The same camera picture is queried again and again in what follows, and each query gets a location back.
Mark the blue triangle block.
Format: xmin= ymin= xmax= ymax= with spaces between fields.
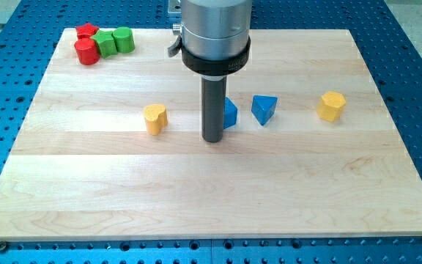
xmin=251 ymin=95 xmax=278 ymax=126

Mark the red star block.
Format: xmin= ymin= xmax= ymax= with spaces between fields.
xmin=75 ymin=22 xmax=100 ymax=40

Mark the yellow heart block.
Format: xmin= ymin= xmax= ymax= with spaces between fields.
xmin=143 ymin=104 xmax=168 ymax=136

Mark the green star block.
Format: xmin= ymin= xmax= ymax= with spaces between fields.
xmin=91 ymin=30 xmax=118 ymax=58

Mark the light wooden board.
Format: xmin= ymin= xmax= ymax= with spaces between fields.
xmin=0 ymin=28 xmax=422 ymax=241

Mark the blue cube block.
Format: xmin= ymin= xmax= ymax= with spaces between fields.
xmin=223 ymin=98 xmax=238 ymax=129

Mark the green cylinder block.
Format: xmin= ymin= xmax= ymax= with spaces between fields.
xmin=112 ymin=26 xmax=135 ymax=53

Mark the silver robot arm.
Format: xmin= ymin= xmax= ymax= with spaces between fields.
xmin=168 ymin=0 xmax=252 ymax=143

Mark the red cylinder block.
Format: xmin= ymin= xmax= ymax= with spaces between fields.
xmin=74 ymin=38 xmax=100 ymax=65

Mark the left board clamp screw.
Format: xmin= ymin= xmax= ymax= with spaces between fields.
xmin=0 ymin=241 xmax=9 ymax=253

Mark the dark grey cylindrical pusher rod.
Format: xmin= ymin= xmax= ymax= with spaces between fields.
xmin=201 ymin=76 xmax=226 ymax=143

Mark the yellow hexagon block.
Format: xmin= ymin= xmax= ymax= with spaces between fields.
xmin=316 ymin=91 xmax=347 ymax=122

